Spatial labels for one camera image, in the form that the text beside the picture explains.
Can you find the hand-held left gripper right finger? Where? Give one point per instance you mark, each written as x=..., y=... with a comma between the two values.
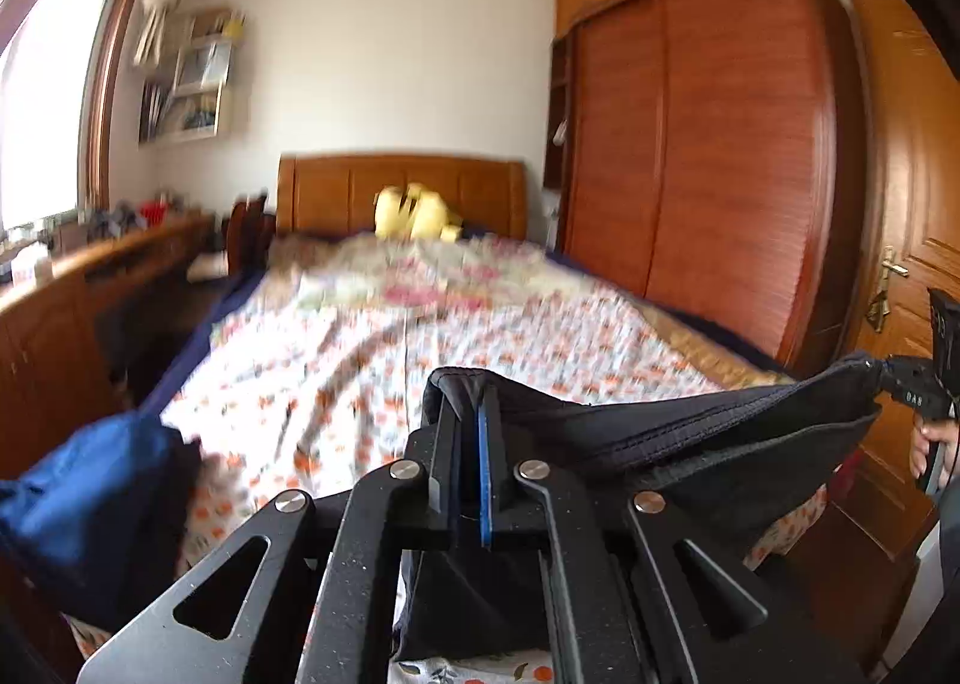
x=488, y=489

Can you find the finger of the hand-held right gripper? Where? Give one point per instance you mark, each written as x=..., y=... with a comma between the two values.
x=886, y=376

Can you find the black jacket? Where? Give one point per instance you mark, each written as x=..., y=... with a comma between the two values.
x=675, y=436

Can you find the orange print bed sheet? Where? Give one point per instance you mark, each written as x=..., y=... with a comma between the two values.
x=360, y=369

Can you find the white wall shelf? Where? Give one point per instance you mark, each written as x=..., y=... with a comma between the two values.
x=202, y=84

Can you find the yellow plush toy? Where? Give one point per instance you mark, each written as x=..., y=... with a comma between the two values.
x=412, y=211

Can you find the row of books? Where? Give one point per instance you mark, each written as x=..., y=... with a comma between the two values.
x=161, y=110

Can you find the red bowl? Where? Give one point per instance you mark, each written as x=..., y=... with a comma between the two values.
x=155, y=210

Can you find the wooden chair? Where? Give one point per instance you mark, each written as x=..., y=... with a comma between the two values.
x=251, y=234

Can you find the window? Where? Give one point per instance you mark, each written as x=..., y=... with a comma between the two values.
x=45, y=99

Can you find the wooden door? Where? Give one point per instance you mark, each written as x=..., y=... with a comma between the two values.
x=915, y=166

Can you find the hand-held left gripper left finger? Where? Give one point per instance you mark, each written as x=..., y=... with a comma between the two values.
x=454, y=474

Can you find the pink floral quilt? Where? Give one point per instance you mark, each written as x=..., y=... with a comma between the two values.
x=420, y=271

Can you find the wooden bed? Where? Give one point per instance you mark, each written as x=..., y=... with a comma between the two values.
x=337, y=193

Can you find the tied white curtain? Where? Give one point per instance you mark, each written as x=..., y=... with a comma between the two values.
x=165, y=1

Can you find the blue cloth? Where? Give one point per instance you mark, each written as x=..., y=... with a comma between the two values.
x=97, y=504

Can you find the person's right hand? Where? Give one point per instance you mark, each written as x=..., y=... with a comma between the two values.
x=921, y=448

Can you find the wooden desk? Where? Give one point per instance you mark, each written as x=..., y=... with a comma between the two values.
x=52, y=324

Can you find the dark blue mattress cover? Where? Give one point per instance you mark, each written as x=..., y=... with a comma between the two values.
x=210, y=331

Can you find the wooden louvered wardrobe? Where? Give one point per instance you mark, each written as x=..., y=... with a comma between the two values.
x=720, y=151

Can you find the hanging keys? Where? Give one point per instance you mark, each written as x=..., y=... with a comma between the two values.
x=876, y=313

